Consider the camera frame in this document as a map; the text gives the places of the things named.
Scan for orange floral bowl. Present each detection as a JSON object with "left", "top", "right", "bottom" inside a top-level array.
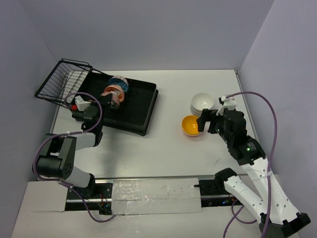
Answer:
[{"left": 102, "top": 85, "right": 125, "bottom": 102}]

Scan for blue patterned bowl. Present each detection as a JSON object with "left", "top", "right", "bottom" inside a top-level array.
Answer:
[{"left": 108, "top": 75, "right": 129, "bottom": 93}]

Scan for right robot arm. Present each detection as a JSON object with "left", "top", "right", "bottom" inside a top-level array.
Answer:
[{"left": 197, "top": 109, "right": 311, "bottom": 238}]

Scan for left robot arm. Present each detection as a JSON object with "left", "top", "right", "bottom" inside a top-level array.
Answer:
[{"left": 32, "top": 92, "right": 111, "bottom": 199}]

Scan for black drainer tray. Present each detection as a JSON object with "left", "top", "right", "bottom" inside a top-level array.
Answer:
[{"left": 70, "top": 70, "right": 159, "bottom": 136}]

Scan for white taped sheet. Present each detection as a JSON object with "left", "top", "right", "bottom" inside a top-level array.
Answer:
[{"left": 111, "top": 178, "right": 202, "bottom": 215}]

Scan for white cardboard sheet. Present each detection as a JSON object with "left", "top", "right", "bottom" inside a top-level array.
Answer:
[{"left": 12, "top": 181, "right": 67, "bottom": 238}]

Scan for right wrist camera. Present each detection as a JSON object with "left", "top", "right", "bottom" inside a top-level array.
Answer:
[{"left": 216, "top": 95, "right": 237, "bottom": 116}]

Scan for black wire dish rack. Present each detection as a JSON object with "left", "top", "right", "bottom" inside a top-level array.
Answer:
[{"left": 35, "top": 58, "right": 106, "bottom": 108}]

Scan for black mounting rail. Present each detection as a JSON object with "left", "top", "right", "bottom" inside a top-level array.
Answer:
[{"left": 65, "top": 179, "right": 235, "bottom": 215}]

